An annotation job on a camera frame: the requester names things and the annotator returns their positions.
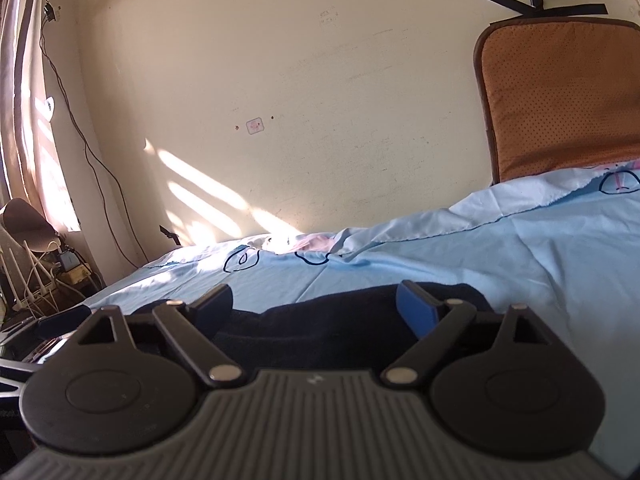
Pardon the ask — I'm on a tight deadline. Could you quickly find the navy reindeer patterned garment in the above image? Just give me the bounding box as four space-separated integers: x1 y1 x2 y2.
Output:
127 282 496 376

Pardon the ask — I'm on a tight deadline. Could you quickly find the brown chair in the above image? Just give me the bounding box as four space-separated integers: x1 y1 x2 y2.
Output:
2 197 62 256

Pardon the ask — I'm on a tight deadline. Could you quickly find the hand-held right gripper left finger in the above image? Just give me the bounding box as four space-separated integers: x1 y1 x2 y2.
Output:
75 284 246 389

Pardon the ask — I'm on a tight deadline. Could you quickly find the black glossy table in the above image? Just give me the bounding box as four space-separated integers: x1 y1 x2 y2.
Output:
0 316 70 461

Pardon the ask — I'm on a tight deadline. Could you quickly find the white router with antennas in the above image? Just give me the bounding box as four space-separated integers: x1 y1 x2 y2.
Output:
0 232 65 313

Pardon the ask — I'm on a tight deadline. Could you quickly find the light blue cartoon pig blanket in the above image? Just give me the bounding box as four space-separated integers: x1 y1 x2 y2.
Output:
80 157 640 480

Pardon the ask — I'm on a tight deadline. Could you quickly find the yellow box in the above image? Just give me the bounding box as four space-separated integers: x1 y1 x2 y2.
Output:
59 261 94 287

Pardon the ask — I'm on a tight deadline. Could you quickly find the beige curtain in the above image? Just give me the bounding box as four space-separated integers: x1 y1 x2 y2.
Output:
0 0 83 233

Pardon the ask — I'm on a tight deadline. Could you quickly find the black wall cable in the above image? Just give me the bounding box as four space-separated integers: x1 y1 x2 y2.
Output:
40 0 143 268

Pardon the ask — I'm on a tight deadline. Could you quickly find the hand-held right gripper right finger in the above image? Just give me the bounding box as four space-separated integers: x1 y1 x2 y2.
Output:
380 281 551 389

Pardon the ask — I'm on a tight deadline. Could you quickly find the brown cushion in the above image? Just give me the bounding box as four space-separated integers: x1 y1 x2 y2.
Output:
472 17 640 186

